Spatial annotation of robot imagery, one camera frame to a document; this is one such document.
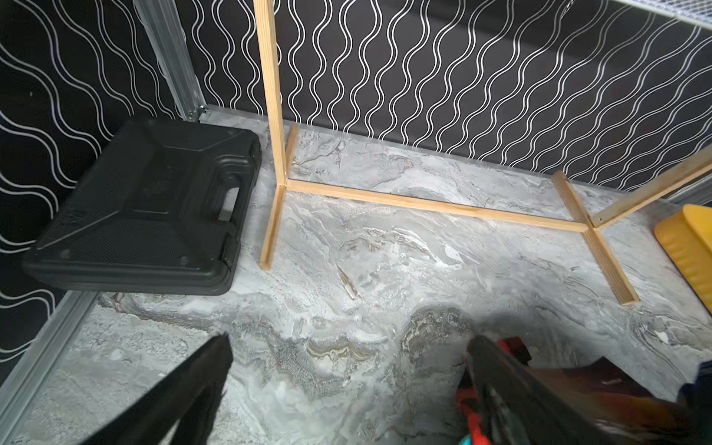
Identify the white wire mesh basket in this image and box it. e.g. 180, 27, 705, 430
617, 0, 712, 30

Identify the red black plaid shirt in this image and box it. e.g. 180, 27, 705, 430
455, 337, 531, 445

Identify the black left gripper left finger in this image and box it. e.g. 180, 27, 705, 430
83, 334, 233, 444

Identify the wooden clothes rack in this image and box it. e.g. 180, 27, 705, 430
253, 1, 711, 306

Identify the black box on floor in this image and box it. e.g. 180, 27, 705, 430
22, 118, 261, 296

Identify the yellow plastic tray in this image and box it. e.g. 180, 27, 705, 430
654, 204, 712, 313

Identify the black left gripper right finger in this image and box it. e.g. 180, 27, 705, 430
467, 336, 615, 444

